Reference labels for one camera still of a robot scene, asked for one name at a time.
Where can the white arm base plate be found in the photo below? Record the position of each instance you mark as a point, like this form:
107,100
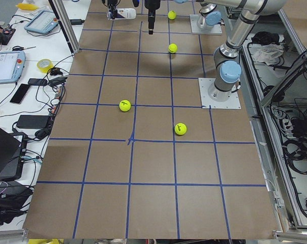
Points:
212,98

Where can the black smartphone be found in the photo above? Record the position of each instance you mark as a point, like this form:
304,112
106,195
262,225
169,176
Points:
20,94

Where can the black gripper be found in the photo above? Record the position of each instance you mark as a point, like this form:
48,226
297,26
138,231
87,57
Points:
151,7

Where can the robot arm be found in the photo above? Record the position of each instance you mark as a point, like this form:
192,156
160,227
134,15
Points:
209,16
225,57

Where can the aluminium frame post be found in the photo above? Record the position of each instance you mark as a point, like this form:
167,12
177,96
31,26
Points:
65,24

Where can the yellow tape roll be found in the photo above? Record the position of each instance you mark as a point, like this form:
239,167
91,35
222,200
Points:
45,65

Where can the black power brick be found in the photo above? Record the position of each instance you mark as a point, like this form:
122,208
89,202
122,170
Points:
33,121

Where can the tennis ball upper left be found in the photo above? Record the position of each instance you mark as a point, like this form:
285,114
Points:
180,129

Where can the teach pendant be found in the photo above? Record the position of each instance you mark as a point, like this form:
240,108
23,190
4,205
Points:
43,23
11,66

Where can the tennis ball lower left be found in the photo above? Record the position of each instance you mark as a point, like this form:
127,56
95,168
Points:
125,105

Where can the white crumpled cloth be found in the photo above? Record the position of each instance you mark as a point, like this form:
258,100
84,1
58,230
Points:
268,54

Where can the tennis ball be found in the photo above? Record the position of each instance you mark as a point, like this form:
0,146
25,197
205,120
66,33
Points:
171,15
172,48
125,105
180,129

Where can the teach pendant lower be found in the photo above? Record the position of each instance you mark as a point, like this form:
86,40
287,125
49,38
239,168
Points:
11,66

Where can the tennis ball centre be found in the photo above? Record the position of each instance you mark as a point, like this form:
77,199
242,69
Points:
172,48

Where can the scissors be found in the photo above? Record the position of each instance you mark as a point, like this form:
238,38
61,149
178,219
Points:
20,48

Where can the tennis ball lower right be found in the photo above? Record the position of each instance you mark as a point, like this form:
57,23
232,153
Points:
171,15

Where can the teach pendant upper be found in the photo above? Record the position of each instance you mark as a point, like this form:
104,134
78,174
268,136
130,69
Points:
43,23

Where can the clear tennis ball can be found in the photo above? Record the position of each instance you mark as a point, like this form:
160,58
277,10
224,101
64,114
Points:
124,14

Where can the brown paper mat blue grid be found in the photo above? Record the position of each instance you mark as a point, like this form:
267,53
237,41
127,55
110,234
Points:
108,173

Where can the black laptop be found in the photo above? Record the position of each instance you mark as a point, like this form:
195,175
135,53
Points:
12,149

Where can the yellow object table corner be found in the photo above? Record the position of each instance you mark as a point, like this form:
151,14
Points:
27,6

